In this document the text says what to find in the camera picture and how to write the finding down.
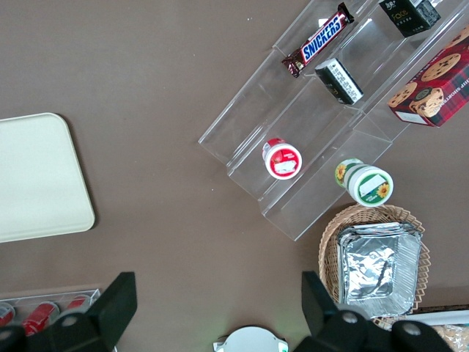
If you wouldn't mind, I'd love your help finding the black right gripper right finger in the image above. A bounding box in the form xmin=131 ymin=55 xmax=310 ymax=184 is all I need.
xmin=295 ymin=270 xmax=455 ymax=352

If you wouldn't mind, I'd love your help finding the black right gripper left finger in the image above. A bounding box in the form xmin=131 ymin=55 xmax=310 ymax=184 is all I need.
xmin=0 ymin=271 xmax=138 ymax=352

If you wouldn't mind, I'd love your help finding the aluminium foil tray stack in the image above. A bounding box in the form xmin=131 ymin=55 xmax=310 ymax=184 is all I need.
xmin=336 ymin=221 xmax=422 ymax=319

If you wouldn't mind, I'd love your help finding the light wicker basket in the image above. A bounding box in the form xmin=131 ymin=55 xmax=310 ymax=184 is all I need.
xmin=318 ymin=203 xmax=432 ymax=331

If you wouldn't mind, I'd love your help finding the beige rectangular serving tray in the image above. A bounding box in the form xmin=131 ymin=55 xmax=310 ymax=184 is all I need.
xmin=0 ymin=112 xmax=97 ymax=243

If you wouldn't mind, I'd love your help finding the clear acrylic bottle rack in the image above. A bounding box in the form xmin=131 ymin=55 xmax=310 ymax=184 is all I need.
xmin=0 ymin=288 xmax=102 ymax=331

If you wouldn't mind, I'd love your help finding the white plastic snack bin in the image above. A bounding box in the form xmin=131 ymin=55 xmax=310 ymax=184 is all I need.
xmin=412 ymin=310 xmax=469 ymax=352

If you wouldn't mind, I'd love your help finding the clear acrylic stepped shelf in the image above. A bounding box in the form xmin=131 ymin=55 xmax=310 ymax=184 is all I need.
xmin=197 ymin=0 xmax=469 ymax=243

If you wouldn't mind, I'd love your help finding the clear bag of crackers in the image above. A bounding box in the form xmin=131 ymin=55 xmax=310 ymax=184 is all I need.
xmin=437 ymin=323 xmax=469 ymax=352

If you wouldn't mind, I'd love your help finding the green sunflower yogurt cup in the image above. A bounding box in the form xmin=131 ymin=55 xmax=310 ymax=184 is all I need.
xmin=333 ymin=158 xmax=394 ymax=208

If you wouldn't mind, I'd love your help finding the red lidded yogurt cup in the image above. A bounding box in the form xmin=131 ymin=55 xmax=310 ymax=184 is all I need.
xmin=261 ymin=137 xmax=303 ymax=180

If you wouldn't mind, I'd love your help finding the small black carton box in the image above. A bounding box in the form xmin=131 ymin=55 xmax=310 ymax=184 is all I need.
xmin=314 ymin=57 xmax=365 ymax=106
xmin=377 ymin=0 xmax=442 ymax=39

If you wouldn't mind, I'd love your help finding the red tartan cookie box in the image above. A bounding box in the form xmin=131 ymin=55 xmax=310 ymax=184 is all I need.
xmin=387 ymin=24 xmax=469 ymax=128

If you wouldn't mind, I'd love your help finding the Snickers chocolate bar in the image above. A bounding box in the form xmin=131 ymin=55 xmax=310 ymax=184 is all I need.
xmin=281 ymin=1 xmax=355 ymax=79

